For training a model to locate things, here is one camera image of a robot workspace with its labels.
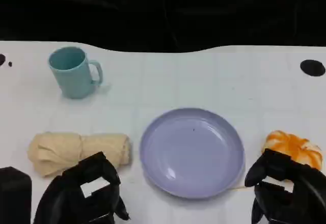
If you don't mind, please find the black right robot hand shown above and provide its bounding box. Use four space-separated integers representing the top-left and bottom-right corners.
244 149 326 224

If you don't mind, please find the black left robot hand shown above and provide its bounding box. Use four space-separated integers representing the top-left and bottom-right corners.
33 151 131 224

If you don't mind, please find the beige towel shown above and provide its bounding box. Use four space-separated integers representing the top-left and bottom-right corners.
27 131 132 178

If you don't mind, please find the orange and white toy bread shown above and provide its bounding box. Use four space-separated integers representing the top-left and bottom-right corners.
262 130 323 171

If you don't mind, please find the pale green mug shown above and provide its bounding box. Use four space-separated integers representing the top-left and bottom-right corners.
48 46 104 99

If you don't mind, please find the lilac plate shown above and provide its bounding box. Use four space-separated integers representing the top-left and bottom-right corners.
139 107 246 200

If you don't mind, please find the black round table grommet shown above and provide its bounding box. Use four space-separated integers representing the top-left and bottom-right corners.
300 59 326 77

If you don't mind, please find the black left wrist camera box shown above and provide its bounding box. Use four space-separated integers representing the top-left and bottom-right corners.
0 166 33 224

